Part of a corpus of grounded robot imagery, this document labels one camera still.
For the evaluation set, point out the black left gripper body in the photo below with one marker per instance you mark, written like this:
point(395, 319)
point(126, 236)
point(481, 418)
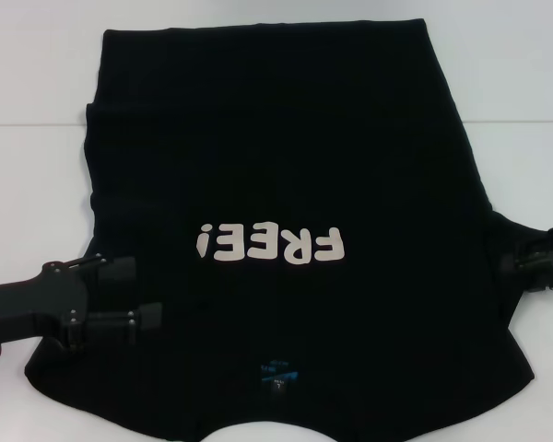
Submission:
point(37, 306)

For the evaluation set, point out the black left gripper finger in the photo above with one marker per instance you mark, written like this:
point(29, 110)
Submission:
point(117, 269)
point(149, 317)

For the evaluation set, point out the black shirt with FREE! print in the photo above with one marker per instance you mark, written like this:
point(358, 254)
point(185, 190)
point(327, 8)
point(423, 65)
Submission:
point(258, 161)

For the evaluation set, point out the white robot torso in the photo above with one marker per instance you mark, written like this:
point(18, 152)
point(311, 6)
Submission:
point(258, 428)

